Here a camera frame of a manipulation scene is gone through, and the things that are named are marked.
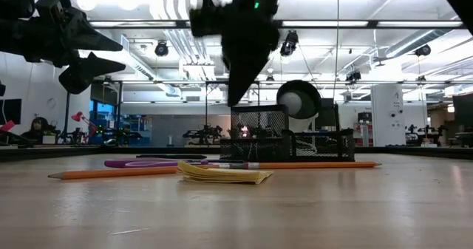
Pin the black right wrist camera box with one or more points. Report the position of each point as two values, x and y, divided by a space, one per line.
205 21

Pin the dark screen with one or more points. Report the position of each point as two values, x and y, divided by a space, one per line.
463 112

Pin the purple scissors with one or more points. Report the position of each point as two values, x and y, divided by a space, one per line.
148 163

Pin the person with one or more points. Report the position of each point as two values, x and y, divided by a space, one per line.
37 129

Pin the yellow sticky note pad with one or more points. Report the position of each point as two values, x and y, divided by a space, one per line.
221 175

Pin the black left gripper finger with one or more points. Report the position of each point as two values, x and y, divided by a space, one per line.
85 75
92 38

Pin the white pillar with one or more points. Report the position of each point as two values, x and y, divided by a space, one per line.
388 116

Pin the black metal table frame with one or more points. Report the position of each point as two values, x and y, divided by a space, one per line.
74 151

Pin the black ceiling spot lamp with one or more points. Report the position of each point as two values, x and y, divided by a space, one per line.
161 49
423 50
290 42
353 76

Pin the orange pencil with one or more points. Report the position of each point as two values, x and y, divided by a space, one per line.
314 164
111 173

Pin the red desk lamp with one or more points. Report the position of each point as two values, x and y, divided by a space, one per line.
78 116

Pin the black pen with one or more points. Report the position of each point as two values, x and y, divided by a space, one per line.
170 156

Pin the black background robot arm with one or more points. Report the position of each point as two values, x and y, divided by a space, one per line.
203 134

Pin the black wall monitor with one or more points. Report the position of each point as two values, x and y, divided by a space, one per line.
11 111

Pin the black mesh desk organizer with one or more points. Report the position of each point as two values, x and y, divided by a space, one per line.
258 131

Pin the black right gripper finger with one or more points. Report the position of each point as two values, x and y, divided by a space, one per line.
242 75

